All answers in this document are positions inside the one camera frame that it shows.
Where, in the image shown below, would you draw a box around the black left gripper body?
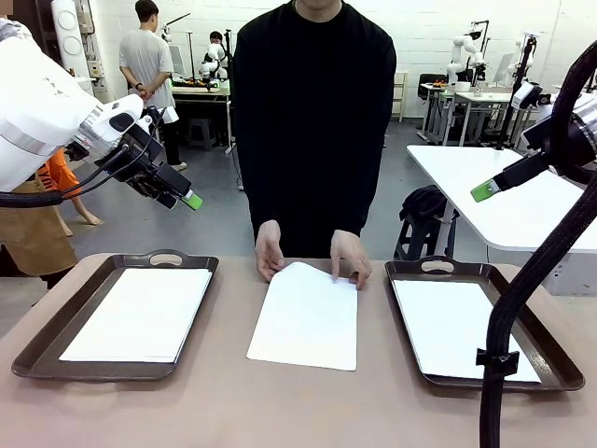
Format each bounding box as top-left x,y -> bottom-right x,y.
124,153 -> 193,210

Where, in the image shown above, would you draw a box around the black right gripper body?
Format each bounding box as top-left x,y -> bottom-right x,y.
520,150 -> 559,184

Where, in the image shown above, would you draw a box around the white A4 paper sheet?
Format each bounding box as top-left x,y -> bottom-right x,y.
58,267 -> 215,365
392,278 -> 543,385

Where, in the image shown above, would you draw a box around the white A4 paper stack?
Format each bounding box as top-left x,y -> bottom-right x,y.
245,260 -> 359,372

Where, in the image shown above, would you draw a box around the person's left forearm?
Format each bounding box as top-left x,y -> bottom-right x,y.
335,139 -> 397,237

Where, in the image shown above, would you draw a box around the person's right forearm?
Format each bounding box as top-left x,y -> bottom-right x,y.
231,139 -> 284,230

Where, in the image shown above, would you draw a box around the person's right hand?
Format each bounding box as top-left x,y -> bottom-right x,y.
254,218 -> 287,284

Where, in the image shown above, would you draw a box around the person's left hand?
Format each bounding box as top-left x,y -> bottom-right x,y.
329,228 -> 374,292

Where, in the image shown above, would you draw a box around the white table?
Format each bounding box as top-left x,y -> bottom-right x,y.
405,144 -> 597,281

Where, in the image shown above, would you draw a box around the black stand pole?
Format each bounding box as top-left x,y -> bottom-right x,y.
493,33 -> 540,151

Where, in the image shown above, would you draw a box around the black garment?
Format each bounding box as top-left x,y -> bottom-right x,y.
398,184 -> 462,224

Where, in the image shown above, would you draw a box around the small black stool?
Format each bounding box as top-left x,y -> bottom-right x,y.
186,117 -> 218,150

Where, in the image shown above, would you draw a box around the black step stool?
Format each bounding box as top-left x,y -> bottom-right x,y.
394,215 -> 457,262

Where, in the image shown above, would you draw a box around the white lab desk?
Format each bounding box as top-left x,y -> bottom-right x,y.
417,81 -> 579,147

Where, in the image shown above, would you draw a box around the mannequin with orange trousers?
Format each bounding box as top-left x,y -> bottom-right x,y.
35,147 -> 103,238

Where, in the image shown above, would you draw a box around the man in white T-shirt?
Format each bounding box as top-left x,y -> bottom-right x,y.
118,0 -> 188,172

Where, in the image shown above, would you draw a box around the mannequin with brown apron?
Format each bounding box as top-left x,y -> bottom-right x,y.
0,16 -> 79,290

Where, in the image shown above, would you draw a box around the seated person in black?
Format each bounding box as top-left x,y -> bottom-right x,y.
204,30 -> 232,83

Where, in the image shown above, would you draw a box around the person in black sweater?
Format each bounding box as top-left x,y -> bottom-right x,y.
230,0 -> 397,260

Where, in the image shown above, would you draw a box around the brown plastic serving tray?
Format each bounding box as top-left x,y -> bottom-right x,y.
11,249 -> 220,385
383,254 -> 587,393

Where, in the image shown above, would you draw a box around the white standing air conditioner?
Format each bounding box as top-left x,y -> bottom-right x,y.
49,0 -> 106,102

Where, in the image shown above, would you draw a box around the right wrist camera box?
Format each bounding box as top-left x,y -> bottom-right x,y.
511,80 -> 552,112

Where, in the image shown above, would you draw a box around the left arm black cable sleeve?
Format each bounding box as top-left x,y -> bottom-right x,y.
0,188 -> 65,209

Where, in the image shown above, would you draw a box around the arm black cable sleeve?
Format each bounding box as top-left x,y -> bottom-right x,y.
0,188 -> 65,209
479,39 -> 597,448

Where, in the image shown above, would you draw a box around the right arm black cable sleeve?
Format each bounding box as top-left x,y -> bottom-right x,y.
479,39 -> 597,448

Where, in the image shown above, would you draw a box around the black cable clip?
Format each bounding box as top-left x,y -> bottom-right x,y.
475,347 -> 521,374

